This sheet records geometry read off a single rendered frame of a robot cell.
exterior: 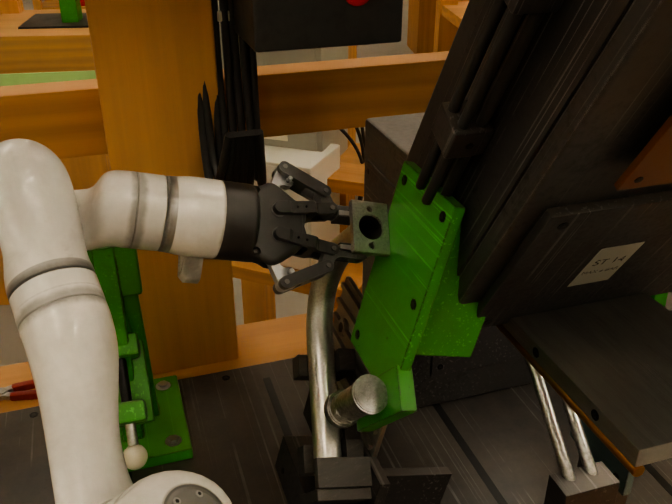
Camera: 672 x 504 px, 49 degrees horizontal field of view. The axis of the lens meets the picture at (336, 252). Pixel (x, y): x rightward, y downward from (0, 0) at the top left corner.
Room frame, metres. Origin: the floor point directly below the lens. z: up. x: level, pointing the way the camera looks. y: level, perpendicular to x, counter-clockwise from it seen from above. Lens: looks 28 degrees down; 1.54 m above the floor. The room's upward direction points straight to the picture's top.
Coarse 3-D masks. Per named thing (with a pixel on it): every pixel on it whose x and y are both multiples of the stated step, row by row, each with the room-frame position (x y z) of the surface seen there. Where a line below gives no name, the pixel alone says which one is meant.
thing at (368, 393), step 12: (360, 384) 0.56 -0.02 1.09; (372, 384) 0.57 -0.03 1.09; (384, 384) 0.57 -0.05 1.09; (336, 396) 0.59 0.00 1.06; (348, 396) 0.56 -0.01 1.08; (360, 396) 0.55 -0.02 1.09; (372, 396) 0.56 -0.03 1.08; (384, 396) 0.56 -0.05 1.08; (324, 408) 0.59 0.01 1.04; (336, 408) 0.58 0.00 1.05; (348, 408) 0.56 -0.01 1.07; (360, 408) 0.54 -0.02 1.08; (372, 408) 0.55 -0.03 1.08; (336, 420) 0.58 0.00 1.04; (348, 420) 0.57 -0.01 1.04
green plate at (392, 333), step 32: (416, 192) 0.64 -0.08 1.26; (416, 224) 0.62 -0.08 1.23; (448, 224) 0.58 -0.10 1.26; (416, 256) 0.60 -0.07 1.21; (448, 256) 0.58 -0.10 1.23; (384, 288) 0.64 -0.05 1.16; (416, 288) 0.59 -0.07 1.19; (448, 288) 0.59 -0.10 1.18; (384, 320) 0.62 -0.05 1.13; (416, 320) 0.57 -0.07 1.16; (448, 320) 0.59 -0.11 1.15; (480, 320) 0.60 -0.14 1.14; (384, 352) 0.60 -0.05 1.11; (416, 352) 0.58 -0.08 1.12; (448, 352) 0.59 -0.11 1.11
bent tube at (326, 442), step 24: (360, 216) 0.67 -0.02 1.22; (384, 216) 0.68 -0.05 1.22; (336, 240) 0.69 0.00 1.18; (360, 240) 0.65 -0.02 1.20; (384, 240) 0.66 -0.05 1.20; (336, 264) 0.70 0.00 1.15; (312, 288) 0.71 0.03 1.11; (336, 288) 0.71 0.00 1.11; (312, 312) 0.70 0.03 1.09; (312, 336) 0.68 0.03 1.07; (312, 360) 0.66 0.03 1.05; (312, 384) 0.64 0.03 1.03; (336, 384) 0.65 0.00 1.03; (312, 408) 0.62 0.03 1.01; (312, 432) 0.61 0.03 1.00; (336, 432) 0.60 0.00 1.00; (336, 456) 0.58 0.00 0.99
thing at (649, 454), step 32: (512, 320) 0.62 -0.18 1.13; (544, 320) 0.62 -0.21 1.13; (576, 320) 0.62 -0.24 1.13; (608, 320) 0.62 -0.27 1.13; (640, 320) 0.62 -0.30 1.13; (544, 352) 0.56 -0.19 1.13; (576, 352) 0.56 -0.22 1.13; (608, 352) 0.56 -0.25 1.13; (640, 352) 0.56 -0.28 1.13; (576, 384) 0.52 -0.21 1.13; (608, 384) 0.52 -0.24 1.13; (640, 384) 0.52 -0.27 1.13; (608, 416) 0.47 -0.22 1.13; (640, 416) 0.47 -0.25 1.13; (608, 448) 0.47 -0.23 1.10; (640, 448) 0.44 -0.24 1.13
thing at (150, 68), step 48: (96, 0) 0.85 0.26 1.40; (144, 0) 0.87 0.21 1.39; (192, 0) 0.88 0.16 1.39; (96, 48) 0.85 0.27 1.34; (144, 48) 0.87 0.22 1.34; (192, 48) 0.88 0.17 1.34; (144, 96) 0.86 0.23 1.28; (192, 96) 0.88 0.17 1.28; (144, 144) 0.86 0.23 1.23; (192, 144) 0.88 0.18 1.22; (144, 288) 0.85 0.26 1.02; (192, 288) 0.87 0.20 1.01; (192, 336) 0.87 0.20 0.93
